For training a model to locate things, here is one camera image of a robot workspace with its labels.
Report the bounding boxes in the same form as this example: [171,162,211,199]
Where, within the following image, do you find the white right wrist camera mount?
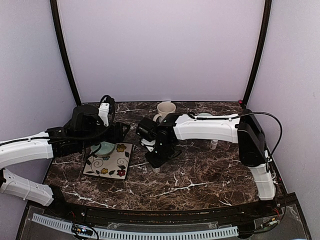
[140,138,156,152]

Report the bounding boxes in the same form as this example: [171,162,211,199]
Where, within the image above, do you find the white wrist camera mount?
[98,102,110,127]
[140,138,156,152]

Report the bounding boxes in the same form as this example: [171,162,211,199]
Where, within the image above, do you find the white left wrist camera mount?
[98,102,110,127]

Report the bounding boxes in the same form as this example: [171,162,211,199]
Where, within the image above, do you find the white mug with coral pattern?
[153,101,176,123]

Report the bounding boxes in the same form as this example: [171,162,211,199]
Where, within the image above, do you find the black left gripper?
[78,121,131,150]

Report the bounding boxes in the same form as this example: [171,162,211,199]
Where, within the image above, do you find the plain celadon green bowl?
[90,141,115,157]

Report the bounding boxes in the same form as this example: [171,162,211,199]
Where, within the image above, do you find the square floral plate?
[82,142,134,180]

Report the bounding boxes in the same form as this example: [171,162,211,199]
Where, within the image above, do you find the striped light blue bowl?
[197,112,213,118]

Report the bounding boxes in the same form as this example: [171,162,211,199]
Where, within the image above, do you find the black frame post right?
[240,0,273,109]

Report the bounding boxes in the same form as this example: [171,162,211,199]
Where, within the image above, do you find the white slotted cable duct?
[31,213,239,240]

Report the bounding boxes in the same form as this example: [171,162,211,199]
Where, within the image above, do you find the black frame post left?
[49,0,82,106]

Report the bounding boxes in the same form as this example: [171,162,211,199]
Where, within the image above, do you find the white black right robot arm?
[136,109,276,217]

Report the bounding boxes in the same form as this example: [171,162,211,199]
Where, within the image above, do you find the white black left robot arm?
[0,103,131,218]

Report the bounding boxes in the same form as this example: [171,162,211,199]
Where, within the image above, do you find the black front table rail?
[19,192,303,229]

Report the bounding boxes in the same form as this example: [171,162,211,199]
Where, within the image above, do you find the white pill bottle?
[209,140,218,150]
[153,168,161,173]

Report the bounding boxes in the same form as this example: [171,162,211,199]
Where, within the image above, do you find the black frame post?
[49,0,82,106]
[240,0,273,109]

